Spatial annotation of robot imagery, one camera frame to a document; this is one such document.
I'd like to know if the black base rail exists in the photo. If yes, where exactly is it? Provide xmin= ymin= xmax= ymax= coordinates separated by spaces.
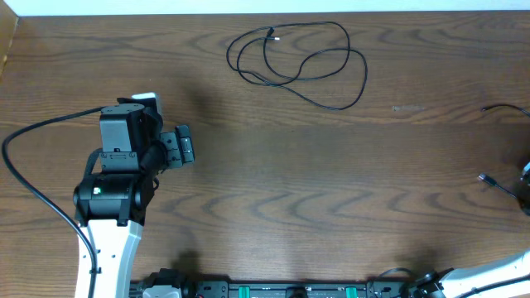
xmin=128 ymin=268 xmax=435 ymax=298

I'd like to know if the cardboard panel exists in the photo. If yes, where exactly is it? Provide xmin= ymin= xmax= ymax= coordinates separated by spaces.
xmin=0 ymin=0 xmax=19 ymax=74

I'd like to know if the black cable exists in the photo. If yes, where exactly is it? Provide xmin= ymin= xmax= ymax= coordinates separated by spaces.
xmin=478 ymin=103 xmax=530 ymax=206
xmin=225 ymin=21 xmax=369 ymax=112

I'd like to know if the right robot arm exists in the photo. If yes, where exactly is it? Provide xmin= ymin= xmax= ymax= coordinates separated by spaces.
xmin=407 ymin=251 xmax=529 ymax=298

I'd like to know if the left camera cable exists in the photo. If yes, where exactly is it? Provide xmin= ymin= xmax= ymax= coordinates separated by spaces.
xmin=0 ymin=106 xmax=105 ymax=298

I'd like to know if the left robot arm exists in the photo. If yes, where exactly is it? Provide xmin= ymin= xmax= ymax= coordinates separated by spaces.
xmin=73 ymin=98 xmax=195 ymax=297

